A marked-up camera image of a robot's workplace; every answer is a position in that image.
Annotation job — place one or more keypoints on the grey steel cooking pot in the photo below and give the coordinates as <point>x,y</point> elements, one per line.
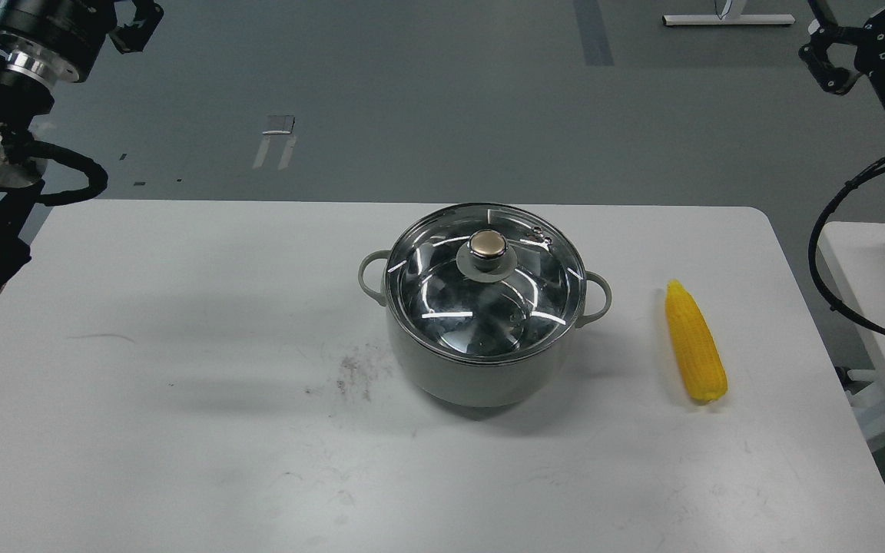
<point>472,385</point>

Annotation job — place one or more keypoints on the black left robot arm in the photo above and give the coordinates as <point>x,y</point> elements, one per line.
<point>33,171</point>

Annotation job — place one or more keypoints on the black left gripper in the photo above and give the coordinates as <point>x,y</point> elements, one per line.
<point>51,41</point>

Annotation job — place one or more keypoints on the white stand base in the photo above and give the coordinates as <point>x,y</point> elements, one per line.
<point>731,14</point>

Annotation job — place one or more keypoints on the glass pot lid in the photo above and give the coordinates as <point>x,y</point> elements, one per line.
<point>486,284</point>

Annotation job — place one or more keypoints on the yellow corn cob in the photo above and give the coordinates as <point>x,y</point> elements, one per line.
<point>696,354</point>

